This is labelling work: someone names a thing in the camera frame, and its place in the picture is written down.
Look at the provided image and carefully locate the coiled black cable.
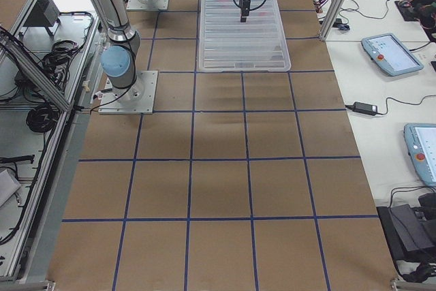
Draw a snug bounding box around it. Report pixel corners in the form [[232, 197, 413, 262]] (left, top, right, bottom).
[[26, 102, 59, 134]]

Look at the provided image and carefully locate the aluminium frame post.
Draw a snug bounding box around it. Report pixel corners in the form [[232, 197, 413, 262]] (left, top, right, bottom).
[[319, 0, 362, 42]]

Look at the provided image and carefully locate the lower blue teach pendant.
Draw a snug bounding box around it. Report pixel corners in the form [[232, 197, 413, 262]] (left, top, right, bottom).
[[403, 123, 435, 187]]

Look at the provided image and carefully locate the clear plastic box lid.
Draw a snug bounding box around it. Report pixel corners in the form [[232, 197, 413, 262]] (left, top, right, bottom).
[[198, 0, 291, 72]]

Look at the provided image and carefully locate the blue teach pendant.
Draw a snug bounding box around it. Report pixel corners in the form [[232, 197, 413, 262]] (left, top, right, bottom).
[[403, 123, 435, 187], [360, 33, 424, 76]]

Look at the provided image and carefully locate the black power adapter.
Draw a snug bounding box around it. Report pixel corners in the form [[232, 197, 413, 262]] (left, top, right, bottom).
[[352, 102, 378, 116]]

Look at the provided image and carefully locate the grey box on shelf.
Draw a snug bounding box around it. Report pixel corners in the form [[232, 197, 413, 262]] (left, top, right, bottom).
[[23, 0, 60, 36]]

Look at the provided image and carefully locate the person in black clothes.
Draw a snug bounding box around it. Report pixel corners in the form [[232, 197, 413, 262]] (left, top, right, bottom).
[[411, 0, 435, 33]]

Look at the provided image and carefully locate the upper blue teach pendant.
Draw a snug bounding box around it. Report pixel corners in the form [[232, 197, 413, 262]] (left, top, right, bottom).
[[360, 33, 424, 76]]

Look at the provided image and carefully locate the black laptop bottom right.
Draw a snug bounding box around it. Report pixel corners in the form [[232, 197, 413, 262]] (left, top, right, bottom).
[[377, 204, 435, 263]]

